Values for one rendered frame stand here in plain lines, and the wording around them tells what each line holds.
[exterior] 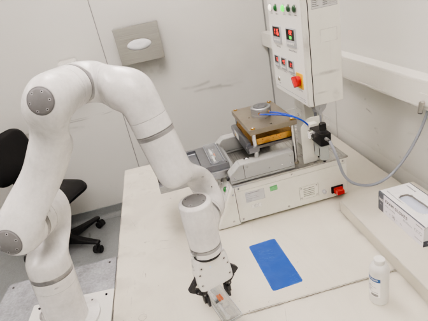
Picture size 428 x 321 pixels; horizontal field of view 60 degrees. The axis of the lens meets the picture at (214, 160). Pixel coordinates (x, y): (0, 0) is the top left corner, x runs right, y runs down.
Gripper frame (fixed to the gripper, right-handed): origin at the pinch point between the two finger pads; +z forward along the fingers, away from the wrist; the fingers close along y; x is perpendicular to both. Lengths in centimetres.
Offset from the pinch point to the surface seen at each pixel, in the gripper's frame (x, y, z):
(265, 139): 35, 43, -22
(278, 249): 12.0, 28.6, 7.7
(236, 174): 33.0, 28.1, -14.2
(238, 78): 178, 113, -7
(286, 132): 33, 52, -23
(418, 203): -10, 69, -3
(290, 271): 1.1, 25.7, 7.7
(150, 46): 183, 52, -46
